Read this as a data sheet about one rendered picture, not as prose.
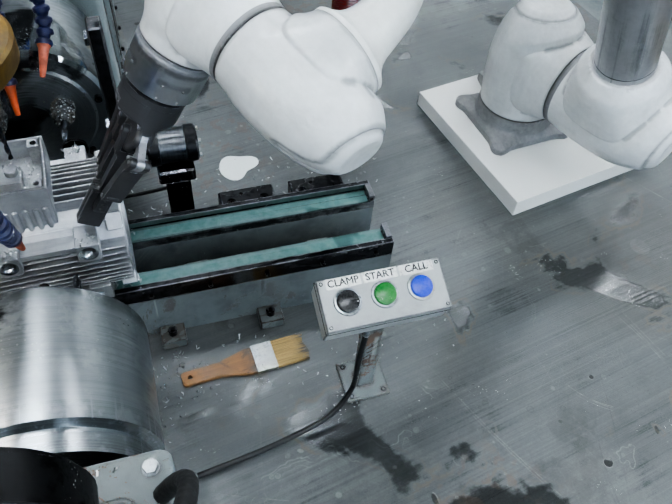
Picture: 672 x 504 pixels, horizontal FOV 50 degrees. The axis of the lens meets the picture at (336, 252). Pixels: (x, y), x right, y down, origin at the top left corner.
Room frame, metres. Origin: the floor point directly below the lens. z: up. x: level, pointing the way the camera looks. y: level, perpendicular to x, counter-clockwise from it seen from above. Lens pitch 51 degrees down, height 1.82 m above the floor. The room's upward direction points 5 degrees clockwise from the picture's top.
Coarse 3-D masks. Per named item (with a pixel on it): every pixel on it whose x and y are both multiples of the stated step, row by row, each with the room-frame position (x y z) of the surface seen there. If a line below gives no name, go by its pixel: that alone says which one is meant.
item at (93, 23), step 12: (96, 24) 0.79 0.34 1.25; (84, 36) 0.79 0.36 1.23; (96, 36) 0.78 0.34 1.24; (96, 48) 0.78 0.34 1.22; (96, 60) 0.78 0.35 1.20; (108, 60) 0.79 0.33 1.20; (108, 72) 0.79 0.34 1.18; (108, 84) 0.79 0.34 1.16; (108, 96) 0.78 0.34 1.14; (108, 108) 0.78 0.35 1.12; (108, 120) 0.80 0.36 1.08
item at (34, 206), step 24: (0, 144) 0.66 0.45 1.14; (24, 144) 0.67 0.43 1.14; (0, 168) 0.65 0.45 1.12; (24, 168) 0.65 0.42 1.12; (48, 168) 0.65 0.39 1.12; (0, 192) 0.60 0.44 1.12; (24, 192) 0.58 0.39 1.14; (48, 192) 0.60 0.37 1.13; (24, 216) 0.58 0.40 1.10; (48, 216) 0.59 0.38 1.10
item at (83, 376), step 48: (48, 288) 0.44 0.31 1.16; (0, 336) 0.37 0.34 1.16; (48, 336) 0.38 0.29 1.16; (96, 336) 0.39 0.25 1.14; (144, 336) 0.44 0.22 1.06; (0, 384) 0.31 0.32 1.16; (48, 384) 0.32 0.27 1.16; (96, 384) 0.34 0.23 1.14; (144, 384) 0.37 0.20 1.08; (0, 432) 0.27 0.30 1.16; (48, 432) 0.28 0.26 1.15; (96, 432) 0.29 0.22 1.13; (144, 432) 0.31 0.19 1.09
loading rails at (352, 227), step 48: (336, 192) 0.84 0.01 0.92; (144, 240) 0.70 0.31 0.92; (192, 240) 0.73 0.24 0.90; (240, 240) 0.75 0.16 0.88; (288, 240) 0.78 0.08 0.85; (336, 240) 0.74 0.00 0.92; (384, 240) 0.74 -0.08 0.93; (144, 288) 0.60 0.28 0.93; (192, 288) 0.63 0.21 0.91; (240, 288) 0.65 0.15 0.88; (288, 288) 0.68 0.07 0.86
